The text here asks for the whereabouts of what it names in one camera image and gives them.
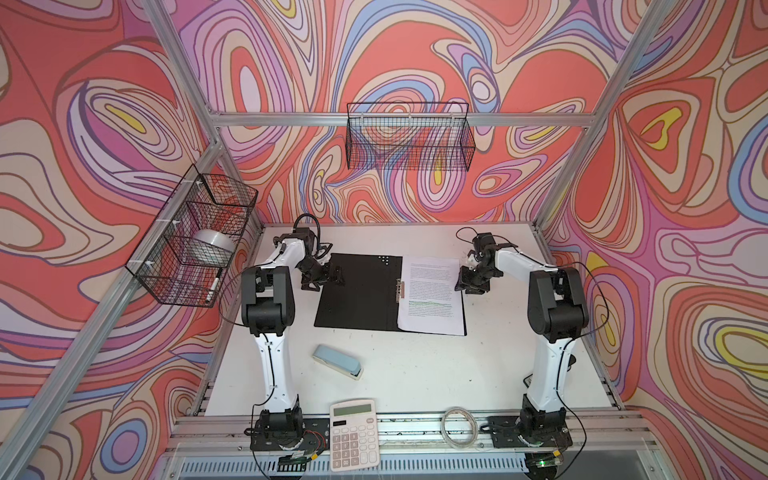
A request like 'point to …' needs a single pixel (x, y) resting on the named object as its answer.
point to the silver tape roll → (217, 238)
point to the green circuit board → (293, 464)
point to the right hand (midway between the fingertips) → (463, 293)
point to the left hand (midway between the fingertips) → (333, 282)
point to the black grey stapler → (571, 361)
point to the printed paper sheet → (431, 304)
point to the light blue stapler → (338, 361)
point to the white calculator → (353, 434)
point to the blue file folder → (368, 297)
